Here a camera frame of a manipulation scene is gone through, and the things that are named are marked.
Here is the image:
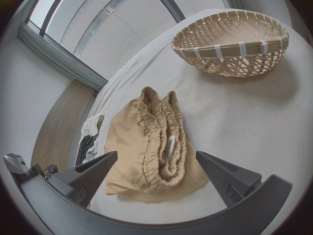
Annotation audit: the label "white garment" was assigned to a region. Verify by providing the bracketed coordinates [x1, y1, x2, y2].
[81, 114, 104, 141]

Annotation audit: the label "bed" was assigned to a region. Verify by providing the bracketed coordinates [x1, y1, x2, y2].
[30, 8, 313, 226]

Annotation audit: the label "tan shorts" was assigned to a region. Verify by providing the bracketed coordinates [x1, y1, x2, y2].
[104, 86, 209, 203]

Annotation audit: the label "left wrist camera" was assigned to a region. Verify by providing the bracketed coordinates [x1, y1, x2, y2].
[30, 164, 42, 178]

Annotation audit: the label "window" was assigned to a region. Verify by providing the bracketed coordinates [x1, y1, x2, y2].
[17, 0, 247, 92]

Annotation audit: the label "black garment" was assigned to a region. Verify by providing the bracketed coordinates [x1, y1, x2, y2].
[75, 135, 96, 167]

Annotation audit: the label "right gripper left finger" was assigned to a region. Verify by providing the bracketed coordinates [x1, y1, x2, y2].
[48, 151, 118, 208]

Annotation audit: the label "round woven basket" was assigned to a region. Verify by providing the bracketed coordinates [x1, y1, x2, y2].
[171, 11, 289, 78]

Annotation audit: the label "pale blue garment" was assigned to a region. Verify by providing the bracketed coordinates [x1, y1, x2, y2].
[86, 146, 99, 162]

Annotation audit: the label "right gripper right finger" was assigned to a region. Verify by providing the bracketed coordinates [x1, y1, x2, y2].
[196, 151, 263, 209]

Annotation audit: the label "green garment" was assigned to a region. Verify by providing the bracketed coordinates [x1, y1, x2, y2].
[94, 115, 105, 141]

